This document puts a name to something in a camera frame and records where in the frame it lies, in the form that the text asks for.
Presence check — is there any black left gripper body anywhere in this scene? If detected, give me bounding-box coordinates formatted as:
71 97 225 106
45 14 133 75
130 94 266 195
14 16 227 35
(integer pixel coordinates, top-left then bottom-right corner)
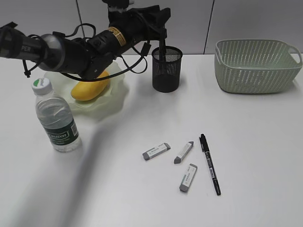
103 0 171 45

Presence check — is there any black marker pen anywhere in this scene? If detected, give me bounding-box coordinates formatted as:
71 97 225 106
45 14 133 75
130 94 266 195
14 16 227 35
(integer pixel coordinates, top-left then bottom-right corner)
159 39 166 62
199 134 221 196

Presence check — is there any yellow mango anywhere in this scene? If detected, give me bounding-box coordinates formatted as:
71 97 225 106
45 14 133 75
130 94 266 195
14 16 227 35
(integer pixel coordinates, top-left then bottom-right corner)
71 79 110 101

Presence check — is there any clear water bottle green label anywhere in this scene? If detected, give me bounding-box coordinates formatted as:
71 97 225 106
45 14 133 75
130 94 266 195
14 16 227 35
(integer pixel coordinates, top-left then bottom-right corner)
31 78 80 153

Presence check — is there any grey white eraser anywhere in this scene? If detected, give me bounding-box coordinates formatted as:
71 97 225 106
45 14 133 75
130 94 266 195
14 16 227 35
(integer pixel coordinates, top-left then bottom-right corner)
179 164 198 192
174 141 194 164
143 143 170 160

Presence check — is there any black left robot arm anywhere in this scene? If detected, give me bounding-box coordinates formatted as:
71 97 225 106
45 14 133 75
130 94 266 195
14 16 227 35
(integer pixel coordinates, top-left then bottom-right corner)
0 0 171 82

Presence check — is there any black mesh pen holder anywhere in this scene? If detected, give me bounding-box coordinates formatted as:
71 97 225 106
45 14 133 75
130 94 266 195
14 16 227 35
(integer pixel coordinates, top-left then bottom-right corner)
151 46 183 93

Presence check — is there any frosted green wavy plate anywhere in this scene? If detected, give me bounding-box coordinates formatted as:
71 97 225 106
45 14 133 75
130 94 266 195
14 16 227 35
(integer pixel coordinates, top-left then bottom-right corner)
44 72 125 112

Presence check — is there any light green plastic basket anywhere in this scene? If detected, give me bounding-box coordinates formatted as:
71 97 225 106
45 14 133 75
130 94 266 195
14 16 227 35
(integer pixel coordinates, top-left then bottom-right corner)
214 39 303 94

